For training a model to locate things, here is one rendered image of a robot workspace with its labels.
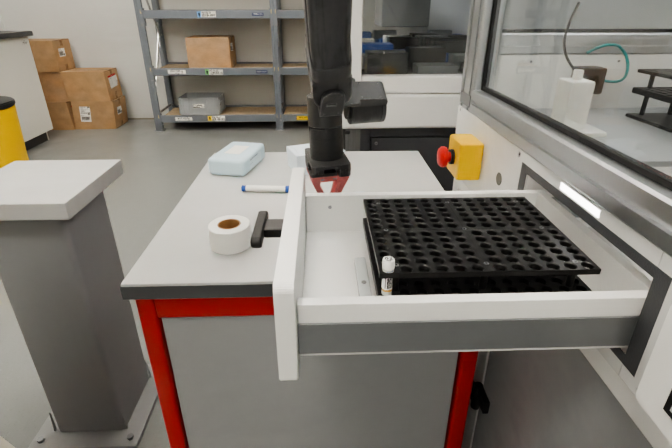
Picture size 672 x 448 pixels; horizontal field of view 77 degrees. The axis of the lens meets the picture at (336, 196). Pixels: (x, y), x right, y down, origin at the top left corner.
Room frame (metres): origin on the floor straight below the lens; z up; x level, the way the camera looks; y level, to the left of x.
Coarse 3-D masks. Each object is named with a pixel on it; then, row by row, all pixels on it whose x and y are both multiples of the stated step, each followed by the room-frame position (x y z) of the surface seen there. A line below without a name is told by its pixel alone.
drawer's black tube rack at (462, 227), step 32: (384, 224) 0.45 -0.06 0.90; (416, 224) 0.45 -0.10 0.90; (448, 224) 0.46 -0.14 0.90; (480, 224) 0.45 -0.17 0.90; (512, 224) 0.46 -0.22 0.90; (544, 224) 0.46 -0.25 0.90; (384, 256) 0.43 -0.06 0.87; (416, 256) 0.38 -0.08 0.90; (448, 256) 0.38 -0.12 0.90; (480, 256) 0.38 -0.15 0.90; (512, 256) 0.38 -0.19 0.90; (544, 256) 0.38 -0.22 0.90; (576, 256) 0.38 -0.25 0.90; (416, 288) 0.37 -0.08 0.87; (448, 288) 0.37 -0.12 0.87; (480, 288) 0.37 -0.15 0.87; (512, 288) 0.37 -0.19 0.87; (544, 288) 0.37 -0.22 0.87; (576, 288) 0.37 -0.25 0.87
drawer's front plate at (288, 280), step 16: (304, 176) 0.56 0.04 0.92; (288, 192) 0.49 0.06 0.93; (304, 192) 0.54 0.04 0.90; (288, 208) 0.44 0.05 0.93; (304, 208) 0.53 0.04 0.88; (288, 224) 0.40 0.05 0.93; (304, 224) 0.51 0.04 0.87; (288, 240) 0.37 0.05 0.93; (304, 240) 0.50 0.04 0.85; (288, 256) 0.34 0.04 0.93; (304, 256) 0.48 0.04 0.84; (288, 272) 0.31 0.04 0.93; (288, 288) 0.29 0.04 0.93; (288, 304) 0.29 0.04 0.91; (288, 320) 0.29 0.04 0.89; (288, 336) 0.29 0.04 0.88; (288, 352) 0.29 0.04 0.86; (288, 368) 0.29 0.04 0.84
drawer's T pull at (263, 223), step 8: (264, 216) 0.45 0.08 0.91; (256, 224) 0.43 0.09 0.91; (264, 224) 0.43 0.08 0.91; (272, 224) 0.43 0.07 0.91; (280, 224) 0.43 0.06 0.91; (256, 232) 0.41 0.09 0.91; (264, 232) 0.42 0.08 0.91; (272, 232) 0.42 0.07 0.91; (280, 232) 0.42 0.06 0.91; (256, 240) 0.40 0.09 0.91
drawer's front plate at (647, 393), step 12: (660, 336) 0.27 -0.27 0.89; (660, 348) 0.27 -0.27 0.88; (660, 360) 0.27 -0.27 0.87; (648, 372) 0.27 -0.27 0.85; (660, 372) 0.26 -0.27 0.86; (648, 384) 0.27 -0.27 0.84; (660, 384) 0.26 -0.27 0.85; (636, 396) 0.27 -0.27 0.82; (648, 396) 0.26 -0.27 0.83; (660, 396) 0.25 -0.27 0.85; (648, 408) 0.26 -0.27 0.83; (660, 408) 0.25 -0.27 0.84; (660, 420) 0.25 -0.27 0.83
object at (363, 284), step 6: (360, 258) 0.46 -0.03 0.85; (354, 264) 0.46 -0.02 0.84; (360, 264) 0.45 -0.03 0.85; (360, 270) 0.43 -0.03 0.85; (366, 270) 0.43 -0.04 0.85; (360, 276) 0.42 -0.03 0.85; (366, 276) 0.42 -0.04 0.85; (360, 282) 0.41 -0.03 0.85; (366, 282) 0.41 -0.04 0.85; (360, 288) 0.40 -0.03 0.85; (366, 288) 0.40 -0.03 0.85; (360, 294) 0.39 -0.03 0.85; (366, 294) 0.39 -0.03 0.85
